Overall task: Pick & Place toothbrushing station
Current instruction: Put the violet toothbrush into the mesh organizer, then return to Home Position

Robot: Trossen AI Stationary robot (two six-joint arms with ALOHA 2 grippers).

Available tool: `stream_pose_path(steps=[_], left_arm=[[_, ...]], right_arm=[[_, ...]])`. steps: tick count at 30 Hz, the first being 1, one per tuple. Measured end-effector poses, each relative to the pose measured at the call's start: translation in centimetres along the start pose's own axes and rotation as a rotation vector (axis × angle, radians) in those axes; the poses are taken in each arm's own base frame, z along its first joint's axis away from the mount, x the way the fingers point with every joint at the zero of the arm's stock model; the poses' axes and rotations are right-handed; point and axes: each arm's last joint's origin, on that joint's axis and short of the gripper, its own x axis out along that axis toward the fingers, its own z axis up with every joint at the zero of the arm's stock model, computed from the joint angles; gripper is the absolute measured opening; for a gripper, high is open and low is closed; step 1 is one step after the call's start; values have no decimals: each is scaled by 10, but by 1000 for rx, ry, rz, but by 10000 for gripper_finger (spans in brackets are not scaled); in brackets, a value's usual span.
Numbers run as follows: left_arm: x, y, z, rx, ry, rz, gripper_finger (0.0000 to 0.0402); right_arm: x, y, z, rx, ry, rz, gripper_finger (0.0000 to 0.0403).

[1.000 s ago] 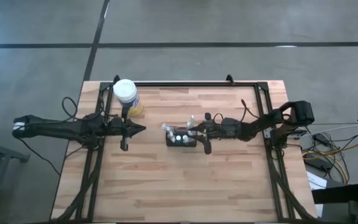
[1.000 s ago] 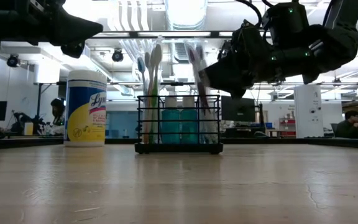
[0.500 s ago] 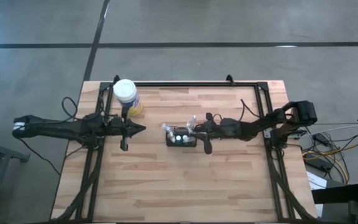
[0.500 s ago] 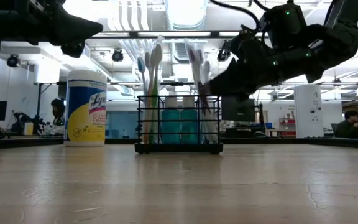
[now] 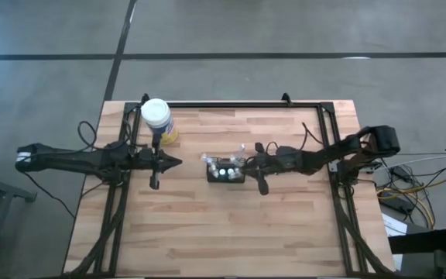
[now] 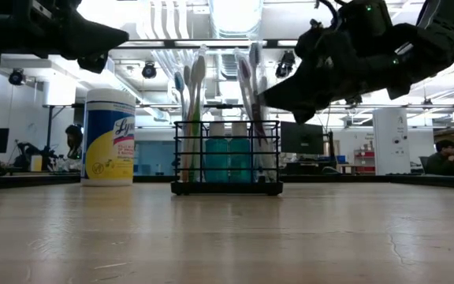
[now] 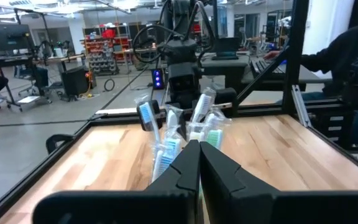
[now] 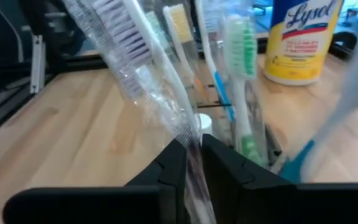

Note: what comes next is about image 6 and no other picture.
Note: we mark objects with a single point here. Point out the red shelf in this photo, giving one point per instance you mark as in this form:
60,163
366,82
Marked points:
365,154

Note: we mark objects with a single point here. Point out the seated person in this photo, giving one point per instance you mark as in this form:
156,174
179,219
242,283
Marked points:
445,159

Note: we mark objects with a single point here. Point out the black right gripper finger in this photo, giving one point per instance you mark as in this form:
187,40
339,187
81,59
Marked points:
306,116
298,94

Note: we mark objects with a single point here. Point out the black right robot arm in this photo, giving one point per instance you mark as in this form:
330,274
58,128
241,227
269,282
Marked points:
436,43

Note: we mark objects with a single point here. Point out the small blue mouthwash bottle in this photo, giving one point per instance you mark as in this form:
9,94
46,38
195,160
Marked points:
240,158
216,158

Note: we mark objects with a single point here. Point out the toothbrushes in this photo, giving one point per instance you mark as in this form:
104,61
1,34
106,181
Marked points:
244,68

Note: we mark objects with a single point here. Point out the yellow cup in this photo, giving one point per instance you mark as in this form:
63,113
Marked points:
36,163

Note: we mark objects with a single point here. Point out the Lysol wipes canister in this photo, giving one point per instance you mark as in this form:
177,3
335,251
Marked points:
109,150

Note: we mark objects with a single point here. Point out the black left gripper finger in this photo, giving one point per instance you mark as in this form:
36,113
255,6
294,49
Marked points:
93,35

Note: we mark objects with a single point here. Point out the black ceiling spotlight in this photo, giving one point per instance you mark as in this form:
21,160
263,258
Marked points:
16,77
149,71
286,65

